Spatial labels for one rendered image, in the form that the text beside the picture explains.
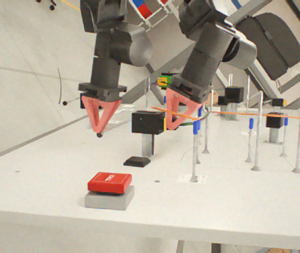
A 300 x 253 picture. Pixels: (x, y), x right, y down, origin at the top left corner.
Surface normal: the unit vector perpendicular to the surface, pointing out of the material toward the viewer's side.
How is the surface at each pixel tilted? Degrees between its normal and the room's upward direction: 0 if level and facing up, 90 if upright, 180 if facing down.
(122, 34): 132
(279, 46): 90
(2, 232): 0
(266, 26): 90
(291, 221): 53
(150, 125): 98
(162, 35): 90
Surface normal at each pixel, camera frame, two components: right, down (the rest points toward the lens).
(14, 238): 0.79, -0.56
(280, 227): 0.01, -0.98
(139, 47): 0.67, 0.27
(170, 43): -0.26, 0.04
